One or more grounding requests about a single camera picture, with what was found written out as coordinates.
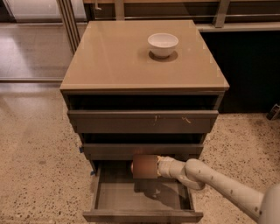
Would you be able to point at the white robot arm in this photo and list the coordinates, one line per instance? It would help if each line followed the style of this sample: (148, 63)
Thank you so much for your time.
(263, 208)

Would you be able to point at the white ceramic bowl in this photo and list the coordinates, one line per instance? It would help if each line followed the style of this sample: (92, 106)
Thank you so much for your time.
(162, 45)

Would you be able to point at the metal railing frame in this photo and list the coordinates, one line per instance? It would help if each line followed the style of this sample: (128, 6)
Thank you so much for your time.
(211, 15)

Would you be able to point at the grey drawer cabinet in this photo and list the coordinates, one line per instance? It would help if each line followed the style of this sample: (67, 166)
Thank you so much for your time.
(114, 69)

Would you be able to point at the red coke can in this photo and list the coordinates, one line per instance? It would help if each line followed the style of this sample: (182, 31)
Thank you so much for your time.
(145, 167)

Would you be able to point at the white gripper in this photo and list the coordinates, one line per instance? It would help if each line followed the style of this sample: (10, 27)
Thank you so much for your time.
(166, 168)

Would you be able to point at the grey middle drawer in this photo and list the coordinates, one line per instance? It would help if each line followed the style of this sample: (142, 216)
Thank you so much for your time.
(126, 151)

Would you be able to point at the grey open bottom drawer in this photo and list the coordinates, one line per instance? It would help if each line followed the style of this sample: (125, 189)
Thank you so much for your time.
(119, 198)

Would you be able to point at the dark object on floor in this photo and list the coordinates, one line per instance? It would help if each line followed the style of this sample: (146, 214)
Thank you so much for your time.
(274, 112)

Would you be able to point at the grey top drawer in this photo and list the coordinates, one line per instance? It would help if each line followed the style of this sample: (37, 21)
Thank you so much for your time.
(143, 122)

